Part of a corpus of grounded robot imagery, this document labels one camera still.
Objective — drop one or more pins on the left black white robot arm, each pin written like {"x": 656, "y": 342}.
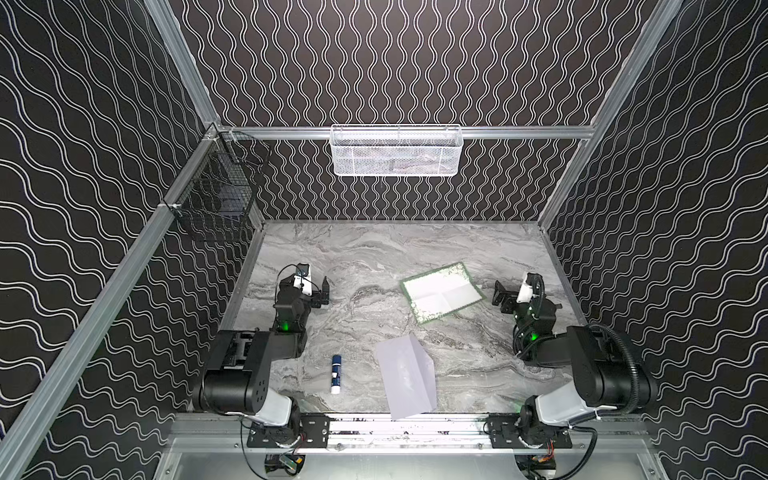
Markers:
{"x": 235, "y": 378}

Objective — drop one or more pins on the aluminium front rail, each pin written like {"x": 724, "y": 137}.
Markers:
{"x": 358, "y": 433}

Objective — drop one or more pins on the black wire basket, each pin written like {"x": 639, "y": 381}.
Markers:
{"x": 214, "y": 206}

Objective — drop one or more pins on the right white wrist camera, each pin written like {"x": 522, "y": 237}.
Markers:
{"x": 530, "y": 288}

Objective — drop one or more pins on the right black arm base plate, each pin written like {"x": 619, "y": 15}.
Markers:
{"x": 510, "y": 432}

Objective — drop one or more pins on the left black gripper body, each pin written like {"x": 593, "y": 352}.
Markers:
{"x": 314, "y": 293}

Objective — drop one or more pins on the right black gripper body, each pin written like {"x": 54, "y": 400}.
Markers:
{"x": 515, "y": 300}

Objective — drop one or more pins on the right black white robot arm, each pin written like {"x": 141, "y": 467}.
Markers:
{"x": 608, "y": 376}

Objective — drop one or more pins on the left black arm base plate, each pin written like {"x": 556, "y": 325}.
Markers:
{"x": 305, "y": 431}

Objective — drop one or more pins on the lavender envelope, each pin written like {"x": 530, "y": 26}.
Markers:
{"x": 408, "y": 375}

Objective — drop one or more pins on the white letter with green border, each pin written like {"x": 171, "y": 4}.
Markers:
{"x": 439, "y": 292}

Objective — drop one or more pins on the blue white glue stick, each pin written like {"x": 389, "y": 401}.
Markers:
{"x": 336, "y": 374}

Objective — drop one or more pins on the white wire mesh basket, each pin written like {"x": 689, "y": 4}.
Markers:
{"x": 408, "y": 150}

